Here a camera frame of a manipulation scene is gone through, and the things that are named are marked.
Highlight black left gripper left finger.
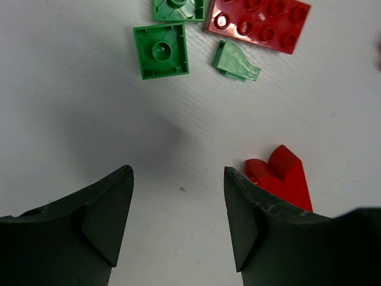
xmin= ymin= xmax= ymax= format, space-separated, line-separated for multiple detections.
xmin=1 ymin=165 xmax=134 ymax=285

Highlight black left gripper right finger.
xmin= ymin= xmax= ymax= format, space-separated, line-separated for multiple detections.
xmin=224 ymin=167 xmax=380 ymax=285

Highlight green curved lego piece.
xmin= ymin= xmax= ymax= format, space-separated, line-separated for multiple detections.
xmin=212 ymin=41 xmax=261 ymax=82

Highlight green square lego brick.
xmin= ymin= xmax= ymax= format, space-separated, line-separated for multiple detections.
xmin=133 ymin=22 xmax=189 ymax=80

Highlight red lego plate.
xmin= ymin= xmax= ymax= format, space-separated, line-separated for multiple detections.
xmin=205 ymin=0 xmax=311 ymax=54

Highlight red jagged lego pieces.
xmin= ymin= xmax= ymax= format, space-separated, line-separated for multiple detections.
xmin=244 ymin=145 xmax=313 ymax=212

